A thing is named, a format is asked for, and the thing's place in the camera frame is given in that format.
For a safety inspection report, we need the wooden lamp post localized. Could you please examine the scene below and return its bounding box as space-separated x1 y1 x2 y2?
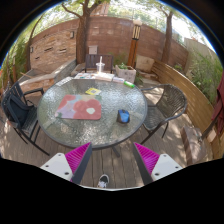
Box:
127 18 143 69

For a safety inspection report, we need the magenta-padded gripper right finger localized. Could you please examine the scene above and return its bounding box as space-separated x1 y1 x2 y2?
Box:
132 141 184 186

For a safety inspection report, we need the beige stone slab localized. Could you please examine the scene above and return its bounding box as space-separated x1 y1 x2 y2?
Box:
135 54 155 73

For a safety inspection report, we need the black and white patterned sheet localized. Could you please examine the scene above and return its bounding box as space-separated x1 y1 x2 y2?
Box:
54 76 74 87

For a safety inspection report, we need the dark red cloth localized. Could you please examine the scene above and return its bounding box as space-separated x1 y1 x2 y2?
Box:
210 71 224 136

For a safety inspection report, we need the clear plastic cup with straw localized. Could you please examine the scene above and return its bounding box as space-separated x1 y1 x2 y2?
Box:
95 55 106 74

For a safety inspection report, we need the dark wicker chair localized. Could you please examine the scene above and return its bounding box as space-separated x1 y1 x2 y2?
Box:
139 83 189 145

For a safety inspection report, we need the green tube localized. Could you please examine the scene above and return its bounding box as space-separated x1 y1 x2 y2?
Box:
123 80 136 89

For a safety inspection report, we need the large tree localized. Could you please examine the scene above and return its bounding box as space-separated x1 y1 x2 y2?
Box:
61 0 111 65

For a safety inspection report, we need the blue computer mouse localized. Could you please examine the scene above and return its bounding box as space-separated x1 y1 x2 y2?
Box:
116 108 131 125

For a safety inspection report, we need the raised stone planter bed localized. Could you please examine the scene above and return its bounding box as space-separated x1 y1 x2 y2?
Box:
18 58 78 96

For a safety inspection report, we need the white planter box with plant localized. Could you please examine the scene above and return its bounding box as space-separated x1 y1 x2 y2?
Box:
114 63 137 84

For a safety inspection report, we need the white book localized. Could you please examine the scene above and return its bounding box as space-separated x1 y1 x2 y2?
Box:
93 71 116 83

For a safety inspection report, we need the pink floral mouse pad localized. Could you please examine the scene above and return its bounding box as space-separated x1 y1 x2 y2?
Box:
54 94 103 121

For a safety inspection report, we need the black metal chair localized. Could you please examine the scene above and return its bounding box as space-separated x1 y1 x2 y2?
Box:
0 81 51 157

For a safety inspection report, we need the dark wooden slatted chair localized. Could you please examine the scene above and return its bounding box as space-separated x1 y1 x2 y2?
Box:
84 53 115 74

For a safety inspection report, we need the slender tree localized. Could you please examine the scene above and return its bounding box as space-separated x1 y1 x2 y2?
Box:
146 0 188 64

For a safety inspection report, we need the yellow card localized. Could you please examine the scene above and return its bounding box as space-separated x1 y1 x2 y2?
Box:
85 87 102 96

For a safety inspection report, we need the curved wooden bench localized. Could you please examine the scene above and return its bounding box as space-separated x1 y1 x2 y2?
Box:
151 59 224 158

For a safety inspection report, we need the grey wall box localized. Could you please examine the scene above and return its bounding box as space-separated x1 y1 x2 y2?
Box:
88 45 99 55

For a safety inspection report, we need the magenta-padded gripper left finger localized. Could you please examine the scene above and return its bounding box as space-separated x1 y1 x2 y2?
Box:
39 142 94 186

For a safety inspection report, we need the small pale book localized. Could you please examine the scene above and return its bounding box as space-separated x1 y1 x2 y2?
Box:
112 76 126 84

